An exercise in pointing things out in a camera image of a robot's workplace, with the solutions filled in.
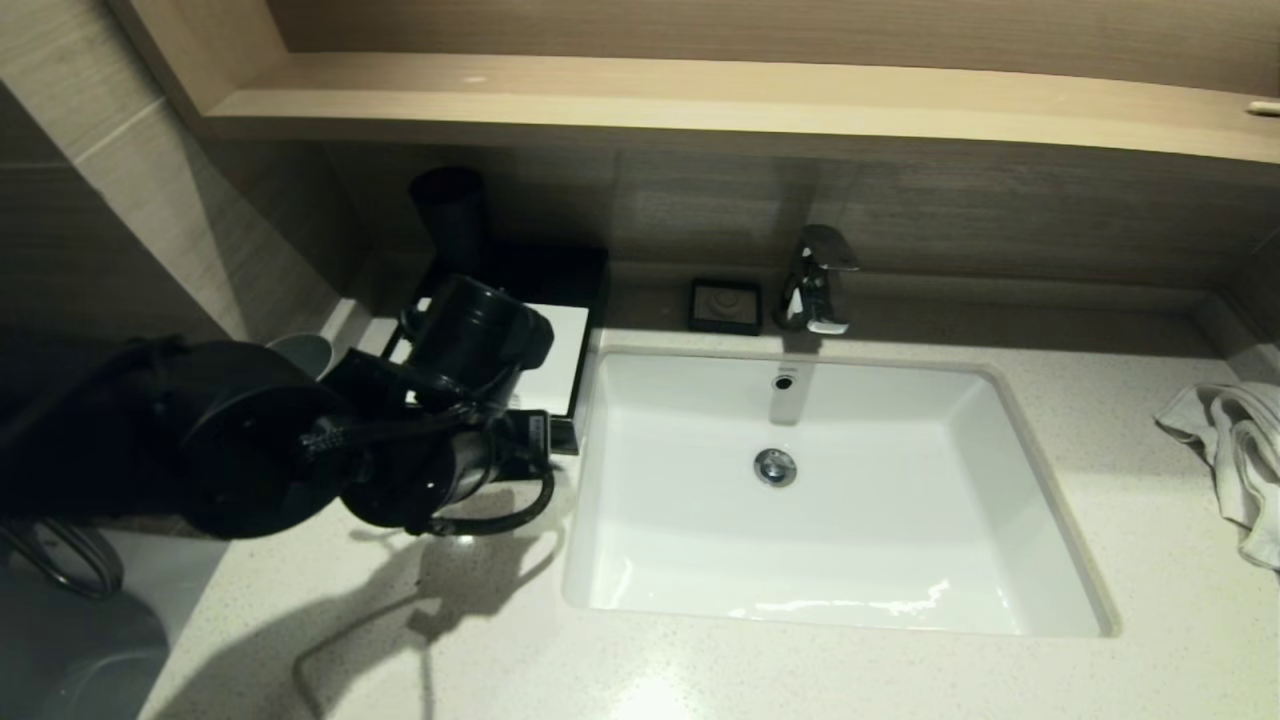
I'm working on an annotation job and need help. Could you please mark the black amenity box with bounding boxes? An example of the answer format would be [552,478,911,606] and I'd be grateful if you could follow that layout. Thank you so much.
[375,248,612,457]

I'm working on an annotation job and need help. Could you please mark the grey plastic cup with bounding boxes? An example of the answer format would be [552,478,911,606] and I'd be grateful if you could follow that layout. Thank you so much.
[266,333,337,383]

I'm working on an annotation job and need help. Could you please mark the black tumbler cup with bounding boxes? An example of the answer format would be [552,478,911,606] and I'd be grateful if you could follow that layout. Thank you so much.
[409,166,491,286]

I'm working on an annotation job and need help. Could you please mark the black soap dish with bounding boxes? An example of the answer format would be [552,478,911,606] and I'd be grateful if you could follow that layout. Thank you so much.
[687,278,764,337]

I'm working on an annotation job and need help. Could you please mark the chrome sink drain stopper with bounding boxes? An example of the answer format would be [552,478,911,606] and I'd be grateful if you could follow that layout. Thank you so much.
[753,448,799,489]

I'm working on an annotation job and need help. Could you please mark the chrome sink faucet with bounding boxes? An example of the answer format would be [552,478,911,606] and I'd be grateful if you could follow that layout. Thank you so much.
[775,225,861,337]

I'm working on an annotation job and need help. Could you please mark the white sink basin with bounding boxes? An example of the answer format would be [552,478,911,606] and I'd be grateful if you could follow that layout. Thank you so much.
[561,346,1120,639]

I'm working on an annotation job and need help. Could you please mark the light wooden shelf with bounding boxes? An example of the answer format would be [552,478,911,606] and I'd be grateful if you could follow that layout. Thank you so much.
[105,0,1280,166]

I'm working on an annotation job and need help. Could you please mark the white bathtub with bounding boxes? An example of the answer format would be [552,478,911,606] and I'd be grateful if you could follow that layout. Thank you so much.
[0,530,233,720]

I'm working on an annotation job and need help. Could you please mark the white towel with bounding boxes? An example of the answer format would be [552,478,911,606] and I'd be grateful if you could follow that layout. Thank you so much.
[1151,381,1280,572]

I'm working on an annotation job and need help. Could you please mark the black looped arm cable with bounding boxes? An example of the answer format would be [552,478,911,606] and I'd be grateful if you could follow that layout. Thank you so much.
[400,462,558,539]

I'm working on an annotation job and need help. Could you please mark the black coiled arm cable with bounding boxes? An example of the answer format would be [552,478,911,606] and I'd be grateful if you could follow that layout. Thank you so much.
[298,403,486,453]

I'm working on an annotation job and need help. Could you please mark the metal shower hose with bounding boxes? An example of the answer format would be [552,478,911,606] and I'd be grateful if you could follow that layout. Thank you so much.
[0,518,127,602]

